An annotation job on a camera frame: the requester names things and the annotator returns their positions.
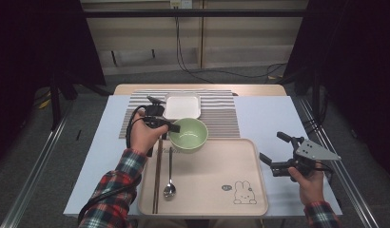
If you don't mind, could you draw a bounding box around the wooden wall strip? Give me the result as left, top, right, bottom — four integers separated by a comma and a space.
197, 0, 206, 69

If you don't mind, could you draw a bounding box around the person's right hand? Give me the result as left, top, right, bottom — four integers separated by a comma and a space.
287, 162, 325, 207

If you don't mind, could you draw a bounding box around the black metal stand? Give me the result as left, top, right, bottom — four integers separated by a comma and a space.
49, 71, 63, 130

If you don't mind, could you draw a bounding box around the beige tray with rabbit print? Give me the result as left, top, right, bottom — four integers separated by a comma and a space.
137, 138, 269, 217

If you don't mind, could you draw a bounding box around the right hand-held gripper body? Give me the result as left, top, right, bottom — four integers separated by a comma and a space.
270, 137, 342, 183

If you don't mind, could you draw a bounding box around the black horizontal bar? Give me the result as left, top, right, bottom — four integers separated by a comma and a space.
83, 9, 308, 19

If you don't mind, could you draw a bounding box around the metal floor rail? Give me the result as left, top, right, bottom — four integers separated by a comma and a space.
0, 98, 76, 228
298, 97, 380, 228

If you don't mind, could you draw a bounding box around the striped woven placemat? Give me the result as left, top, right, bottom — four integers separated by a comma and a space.
118, 89, 241, 140

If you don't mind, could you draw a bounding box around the person's left hand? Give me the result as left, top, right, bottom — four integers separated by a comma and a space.
129, 112, 168, 155

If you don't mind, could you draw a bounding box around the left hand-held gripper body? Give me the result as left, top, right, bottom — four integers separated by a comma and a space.
145, 95, 166, 129

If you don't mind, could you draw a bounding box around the white table cover sheet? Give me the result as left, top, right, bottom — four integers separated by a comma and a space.
63, 94, 343, 219

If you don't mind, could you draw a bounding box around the dark curtain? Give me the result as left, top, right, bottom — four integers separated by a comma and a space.
0, 0, 107, 167
283, 0, 390, 183

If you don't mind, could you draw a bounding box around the black wall cable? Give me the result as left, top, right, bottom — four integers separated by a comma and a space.
180, 62, 287, 84
174, 8, 216, 85

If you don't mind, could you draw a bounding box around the white square plate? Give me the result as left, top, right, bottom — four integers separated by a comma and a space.
164, 92, 202, 121

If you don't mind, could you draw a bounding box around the green bowl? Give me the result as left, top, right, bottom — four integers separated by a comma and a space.
167, 117, 209, 154

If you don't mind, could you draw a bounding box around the metal spoon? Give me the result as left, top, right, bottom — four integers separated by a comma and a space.
163, 146, 177, 200

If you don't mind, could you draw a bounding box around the wooden table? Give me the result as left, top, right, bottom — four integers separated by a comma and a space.
112, 83, 287, 97

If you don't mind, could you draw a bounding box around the white wall socket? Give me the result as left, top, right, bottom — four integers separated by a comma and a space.
169, 0, 193, 10

